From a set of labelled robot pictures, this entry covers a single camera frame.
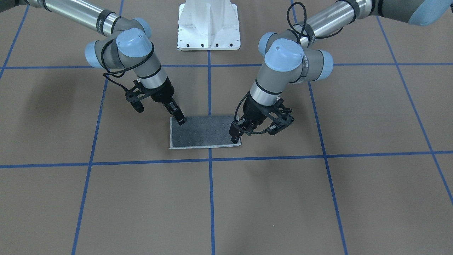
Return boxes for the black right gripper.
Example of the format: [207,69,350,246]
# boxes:
[151,79,185,126]

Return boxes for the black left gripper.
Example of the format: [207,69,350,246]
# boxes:
[229,93,268,144]

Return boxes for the pink and grey towel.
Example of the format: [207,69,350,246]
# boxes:
[169,115,242,149]

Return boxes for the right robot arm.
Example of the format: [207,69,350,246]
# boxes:
[1,0,185,125]

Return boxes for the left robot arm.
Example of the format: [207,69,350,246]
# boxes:
[229,0,452,144]

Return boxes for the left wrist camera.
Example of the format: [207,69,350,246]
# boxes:
[265,98,294,135]

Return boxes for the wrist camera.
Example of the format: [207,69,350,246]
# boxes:
[265,98,294,135]
[125,79,151,113]

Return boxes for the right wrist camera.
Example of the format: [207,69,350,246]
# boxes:
[125,79,151,113]

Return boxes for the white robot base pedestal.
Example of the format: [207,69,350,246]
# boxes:
[177,0,241,51]

